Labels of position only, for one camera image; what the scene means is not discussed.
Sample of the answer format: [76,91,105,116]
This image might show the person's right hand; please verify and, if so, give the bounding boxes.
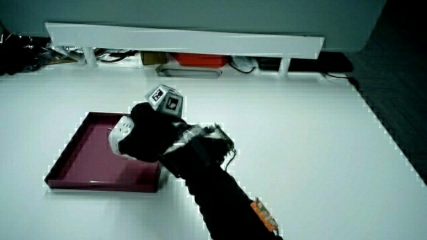
[117,83,201,164]

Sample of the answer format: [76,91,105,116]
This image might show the white cube socket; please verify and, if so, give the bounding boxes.
[108,115,136,158]

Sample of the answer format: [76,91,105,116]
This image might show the person's right forearm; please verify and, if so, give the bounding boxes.
[159,123,284,240]

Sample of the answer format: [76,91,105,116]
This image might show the maroon square tray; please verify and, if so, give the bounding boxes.
[43,111,163,193]

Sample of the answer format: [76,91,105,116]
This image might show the grey flat tray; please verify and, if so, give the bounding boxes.
[155,65,223,80]

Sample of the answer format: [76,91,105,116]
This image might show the brown cardboard box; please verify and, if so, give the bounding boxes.
[139,51,168,66]

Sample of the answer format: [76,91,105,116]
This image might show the orange box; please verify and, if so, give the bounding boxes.
[172,52,231,69]

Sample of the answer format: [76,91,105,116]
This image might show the white raised shelf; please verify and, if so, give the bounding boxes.
[45,22,326,76]

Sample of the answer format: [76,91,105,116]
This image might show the small black box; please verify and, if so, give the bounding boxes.
[257,57,283,71]

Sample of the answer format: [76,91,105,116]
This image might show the tangled black cables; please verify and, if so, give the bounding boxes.
[95,49,138,65]

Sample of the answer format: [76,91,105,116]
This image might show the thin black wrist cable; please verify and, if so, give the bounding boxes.
[224,147,238,173]

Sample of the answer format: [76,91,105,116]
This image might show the white adapter with cable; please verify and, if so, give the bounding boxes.
[229,55,258,74]

